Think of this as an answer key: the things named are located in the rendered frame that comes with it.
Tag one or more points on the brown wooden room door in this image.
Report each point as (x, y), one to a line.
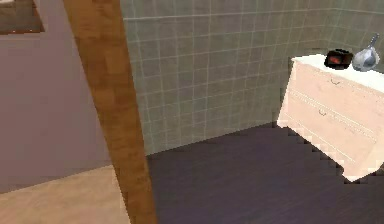
(110, 100)

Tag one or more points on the pale wooden chest of drawers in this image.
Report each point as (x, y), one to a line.
(333, 113)

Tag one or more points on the black toaster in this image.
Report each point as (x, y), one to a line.
(338, 59)

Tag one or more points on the brown framed wall picture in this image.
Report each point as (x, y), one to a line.
(18, 16)

